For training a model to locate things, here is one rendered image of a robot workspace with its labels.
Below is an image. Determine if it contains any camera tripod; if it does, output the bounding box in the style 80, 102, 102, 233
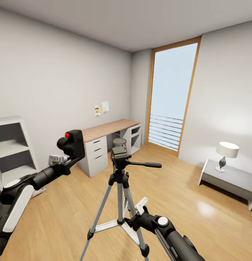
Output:
79, 146, 162, 261

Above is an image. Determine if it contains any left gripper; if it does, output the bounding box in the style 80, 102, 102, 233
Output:
42, 158, 79, 183

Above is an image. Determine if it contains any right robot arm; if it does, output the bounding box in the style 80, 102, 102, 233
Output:
124, 197, 205, 261

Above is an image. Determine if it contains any digital camera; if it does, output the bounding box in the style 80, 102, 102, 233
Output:
57, 129, 86, 161

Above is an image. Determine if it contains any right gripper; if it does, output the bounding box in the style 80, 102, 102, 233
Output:
124, 206, 151, 232

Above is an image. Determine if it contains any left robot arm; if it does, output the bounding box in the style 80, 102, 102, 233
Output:
0, 155, 79, 258

